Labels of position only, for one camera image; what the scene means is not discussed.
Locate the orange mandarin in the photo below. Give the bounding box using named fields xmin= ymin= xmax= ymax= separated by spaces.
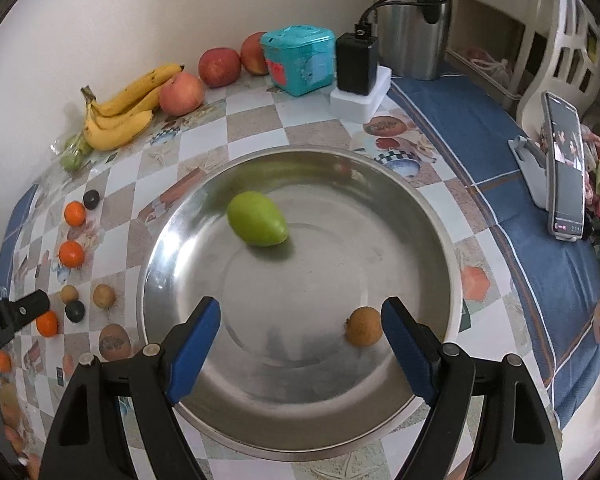
xmin=35 ymin=310 xmax=59 ymax=338
xmin=58 ymin=240 xmax=85 ymax=269
xmin=64 ymin=200 xmax=86 ymax=228

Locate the small tan longan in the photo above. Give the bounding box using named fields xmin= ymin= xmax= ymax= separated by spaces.
xmin=60 ymin=285 xmax=80 ymax=304

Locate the dark plum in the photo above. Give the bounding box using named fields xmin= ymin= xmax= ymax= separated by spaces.
xmin=65 ymin=299 xmax=85 ymax=324
xmin=82 ymin=188 xmax=100 ymax=210

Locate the brown longan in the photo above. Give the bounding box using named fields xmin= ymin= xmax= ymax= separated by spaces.
xmin=92 ymin=283 xmax=117 ymax=310
xmin=344 ymin=307 xmax=382 ymax=347

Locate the patterned checkered tablecloth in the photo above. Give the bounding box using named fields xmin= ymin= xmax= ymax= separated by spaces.
xmin=0 ymin=68 xmax=600 ymax=479

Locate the green mango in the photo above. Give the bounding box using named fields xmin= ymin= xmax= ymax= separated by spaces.
xmin=226 ymin=191 xmax=288 ymax=247

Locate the large steel bowl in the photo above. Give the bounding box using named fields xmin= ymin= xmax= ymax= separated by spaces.
xmin=136 ymin=146 xmax=462 ymax=462

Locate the yellow banana bunch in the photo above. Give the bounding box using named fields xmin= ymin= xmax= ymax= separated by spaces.
xmin=81 ymin=63 xmax=184 ymax=152

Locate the white phone stand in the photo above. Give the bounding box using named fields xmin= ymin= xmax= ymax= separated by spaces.
xmin=507 ymin=136 xmax=550 ymax=210

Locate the front red apple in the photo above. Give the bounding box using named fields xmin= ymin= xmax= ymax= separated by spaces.
xmin=159 ymin=72 xmax=204 ymax=117

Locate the red apple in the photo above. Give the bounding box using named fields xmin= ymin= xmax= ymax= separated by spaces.
xmin=240 ymin=32 xmax=268 ymax=76
xmin=198 ymin=48 xmax=242 ymax=88
xmin=159 ymin=72 xmax=204 ymax=117

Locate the white box under adapter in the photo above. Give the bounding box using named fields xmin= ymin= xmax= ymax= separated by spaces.
xmin=329 ymin=65 xmax=392 ymax=124

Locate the smartphone on stand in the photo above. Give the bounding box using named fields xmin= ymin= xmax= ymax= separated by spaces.
xmin=541 ymin=91 xmax=585 ymax=242

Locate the middle red apple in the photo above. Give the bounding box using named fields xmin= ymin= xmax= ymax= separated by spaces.
xmin=198 ymin=48 xmax=242 ymax=88

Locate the rear red apple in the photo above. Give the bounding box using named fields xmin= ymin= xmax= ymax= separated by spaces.
xmin=240 ymin=32 xmax=268 ymax=76

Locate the black power adapter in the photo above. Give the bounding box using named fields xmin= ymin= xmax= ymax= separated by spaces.
xmin=335 ymin=23 xmax=379 ymax=96

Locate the teal plastic box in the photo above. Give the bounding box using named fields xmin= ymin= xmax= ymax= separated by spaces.
xmin=260 ymin=25 xmax=335 ymax=96

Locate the steel thermos jug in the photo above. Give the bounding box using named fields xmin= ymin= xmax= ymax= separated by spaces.
xmin=376 ymin=0 xmax=452 ymax=80

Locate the white plastic chair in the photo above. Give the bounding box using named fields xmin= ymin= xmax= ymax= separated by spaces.
xmin=516 ymin=0 xmax=600 ymax=138

